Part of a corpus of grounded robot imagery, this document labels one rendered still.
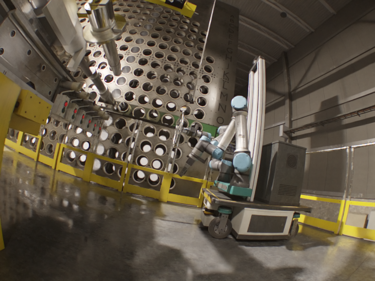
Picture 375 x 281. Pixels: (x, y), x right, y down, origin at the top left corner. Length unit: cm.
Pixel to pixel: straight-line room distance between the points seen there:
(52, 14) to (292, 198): 213
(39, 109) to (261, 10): 1031
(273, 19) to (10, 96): 1073
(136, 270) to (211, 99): 317
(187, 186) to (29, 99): 279
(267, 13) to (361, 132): 769
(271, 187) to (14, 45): 189
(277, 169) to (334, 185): 612
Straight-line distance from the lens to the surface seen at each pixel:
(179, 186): 299
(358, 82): 812
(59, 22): 121
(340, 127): 772
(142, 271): 76
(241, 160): 103
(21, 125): 84
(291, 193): 145
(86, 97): 145
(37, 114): 72
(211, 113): 328
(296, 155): 147
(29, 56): 112
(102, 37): 143
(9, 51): 102
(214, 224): 122
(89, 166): 228
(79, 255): 79
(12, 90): 61
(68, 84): 132
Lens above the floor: 48
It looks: 11 degrees up
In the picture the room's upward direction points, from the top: 12 degrees clockwise
